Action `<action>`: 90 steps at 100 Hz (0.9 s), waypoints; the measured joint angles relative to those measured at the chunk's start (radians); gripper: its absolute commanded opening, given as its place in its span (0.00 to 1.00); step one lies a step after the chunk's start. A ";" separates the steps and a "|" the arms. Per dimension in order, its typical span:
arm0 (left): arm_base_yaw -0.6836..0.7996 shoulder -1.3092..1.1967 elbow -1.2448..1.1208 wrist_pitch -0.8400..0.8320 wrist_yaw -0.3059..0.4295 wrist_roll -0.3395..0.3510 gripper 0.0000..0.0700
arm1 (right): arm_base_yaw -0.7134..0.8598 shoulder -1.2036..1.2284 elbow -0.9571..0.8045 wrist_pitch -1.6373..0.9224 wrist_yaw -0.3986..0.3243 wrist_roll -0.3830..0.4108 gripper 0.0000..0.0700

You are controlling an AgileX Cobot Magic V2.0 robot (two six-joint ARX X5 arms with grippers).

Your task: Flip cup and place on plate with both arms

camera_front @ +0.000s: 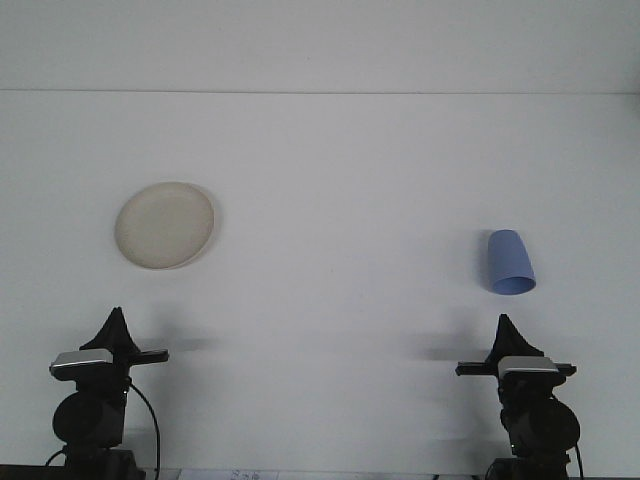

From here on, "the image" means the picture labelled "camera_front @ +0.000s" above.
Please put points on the white printed paper sheet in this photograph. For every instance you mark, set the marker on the white printed paper sheet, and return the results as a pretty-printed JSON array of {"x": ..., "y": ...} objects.
[{"x": 240, "y": 475}]

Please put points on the pale blue cup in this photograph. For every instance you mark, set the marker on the pale blue cup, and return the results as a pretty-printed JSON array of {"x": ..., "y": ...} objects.
[{"x": 509, "y": 262}]

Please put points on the pale round plate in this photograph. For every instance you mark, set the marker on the pale round plate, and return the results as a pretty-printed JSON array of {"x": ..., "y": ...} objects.
[{"x": 165, "y": 225}]

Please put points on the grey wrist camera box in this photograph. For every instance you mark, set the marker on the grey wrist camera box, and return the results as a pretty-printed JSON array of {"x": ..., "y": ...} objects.
[
  {"x": 80, "y": 364},
  {"x": 527, "y": 370}
]

